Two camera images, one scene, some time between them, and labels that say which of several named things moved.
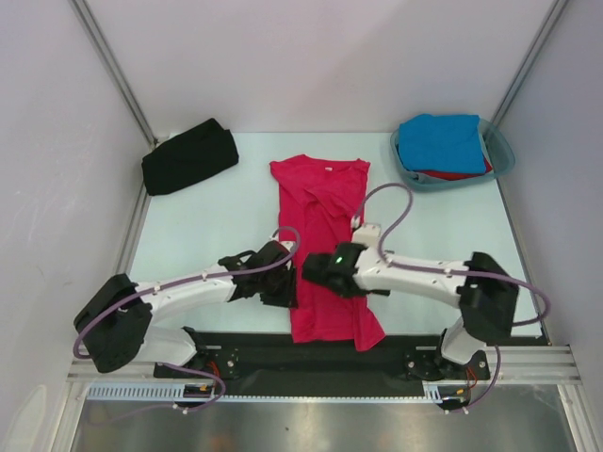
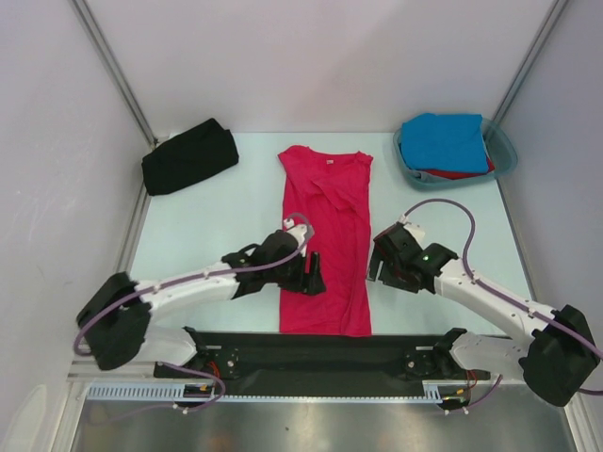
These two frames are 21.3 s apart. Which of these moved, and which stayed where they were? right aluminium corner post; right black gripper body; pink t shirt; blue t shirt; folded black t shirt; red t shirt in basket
Moved: pink t shirt; right black gripper body
Stayed: blue t shirt; red t shirt in basket; right aluminium corner post; folded black t shirt
